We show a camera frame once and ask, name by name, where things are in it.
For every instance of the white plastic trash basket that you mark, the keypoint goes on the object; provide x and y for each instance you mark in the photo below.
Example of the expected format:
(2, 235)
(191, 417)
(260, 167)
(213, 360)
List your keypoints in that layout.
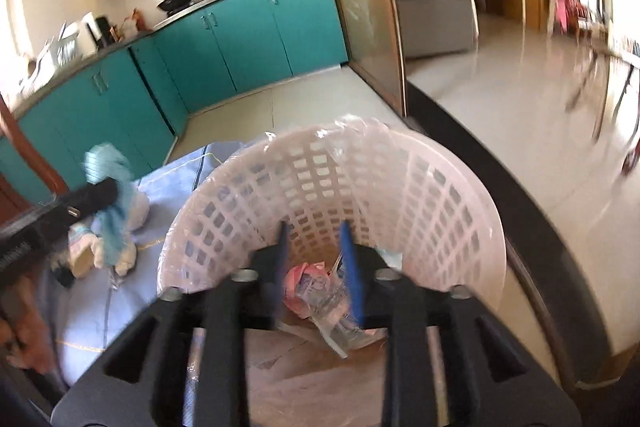
(377, 235)

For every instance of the white dish rack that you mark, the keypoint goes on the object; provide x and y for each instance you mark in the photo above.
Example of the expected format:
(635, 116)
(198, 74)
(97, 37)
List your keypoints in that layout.
(57, 54)

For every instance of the clear printed snack bag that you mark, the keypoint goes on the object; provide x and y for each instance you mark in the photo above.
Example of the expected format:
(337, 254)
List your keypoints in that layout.
(339, 329)

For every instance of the wooden stool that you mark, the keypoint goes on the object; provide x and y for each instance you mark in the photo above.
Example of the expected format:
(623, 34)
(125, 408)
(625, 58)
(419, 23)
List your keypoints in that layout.
(597, 78)

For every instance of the dark wooden chair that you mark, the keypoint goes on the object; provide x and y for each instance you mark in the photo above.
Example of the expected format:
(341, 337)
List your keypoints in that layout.
(13, 203)

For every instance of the pink plastic wrapper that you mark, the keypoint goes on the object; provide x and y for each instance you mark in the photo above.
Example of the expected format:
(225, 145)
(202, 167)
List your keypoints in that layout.
(308, 290)

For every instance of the teal lower kitchen cabinets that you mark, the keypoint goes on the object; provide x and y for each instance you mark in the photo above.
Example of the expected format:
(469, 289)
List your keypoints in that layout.
(139, 94)

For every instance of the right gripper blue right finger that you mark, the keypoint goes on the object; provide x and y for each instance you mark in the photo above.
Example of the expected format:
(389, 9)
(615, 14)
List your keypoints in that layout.
(353, 278)

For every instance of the black wok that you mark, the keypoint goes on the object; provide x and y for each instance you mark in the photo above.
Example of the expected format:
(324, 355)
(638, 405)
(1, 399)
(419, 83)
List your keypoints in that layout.
(172, 6)

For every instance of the person's hand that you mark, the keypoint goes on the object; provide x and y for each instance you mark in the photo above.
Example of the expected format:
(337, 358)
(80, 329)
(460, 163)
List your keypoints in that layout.
(27, 337)

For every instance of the white tissue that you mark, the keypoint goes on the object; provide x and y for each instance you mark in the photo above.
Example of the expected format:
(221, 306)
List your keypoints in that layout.
(138, 210)

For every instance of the cream tissue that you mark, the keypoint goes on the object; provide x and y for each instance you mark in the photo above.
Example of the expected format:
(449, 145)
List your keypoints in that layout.
(125, 257)

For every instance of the blue seat cushion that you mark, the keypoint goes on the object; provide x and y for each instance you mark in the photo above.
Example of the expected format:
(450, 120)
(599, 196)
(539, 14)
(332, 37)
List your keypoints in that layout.
(86, 317)

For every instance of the brown sauce bottle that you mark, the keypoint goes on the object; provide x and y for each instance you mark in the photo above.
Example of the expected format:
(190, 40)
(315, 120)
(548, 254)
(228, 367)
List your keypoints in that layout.
(139, 21)

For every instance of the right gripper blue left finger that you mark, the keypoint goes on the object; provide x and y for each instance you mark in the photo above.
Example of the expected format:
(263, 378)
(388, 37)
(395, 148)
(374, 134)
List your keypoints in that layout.
(274, 290)

